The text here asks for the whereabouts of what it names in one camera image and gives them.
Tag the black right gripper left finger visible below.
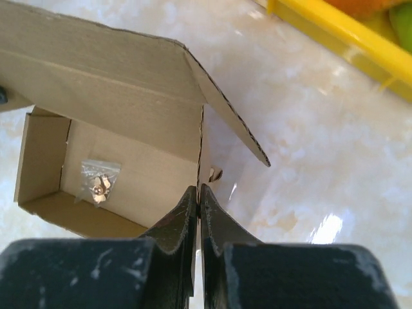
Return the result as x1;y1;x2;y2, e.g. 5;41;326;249
1;186;196;308

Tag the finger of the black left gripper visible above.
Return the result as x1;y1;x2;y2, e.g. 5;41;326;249
0;86;8;104

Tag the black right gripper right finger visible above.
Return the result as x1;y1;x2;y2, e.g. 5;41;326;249
200;185;398;308

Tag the small clear bag with trinket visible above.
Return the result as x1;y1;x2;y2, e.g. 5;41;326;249
75;159;121;207

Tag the yellow plastic fruit tray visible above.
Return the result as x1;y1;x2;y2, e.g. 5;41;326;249
257;1;411;102

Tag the orange horned melon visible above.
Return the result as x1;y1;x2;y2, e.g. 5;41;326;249
326;0;404;17

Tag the light green apple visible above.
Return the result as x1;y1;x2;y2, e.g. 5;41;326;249
389;1;411;53

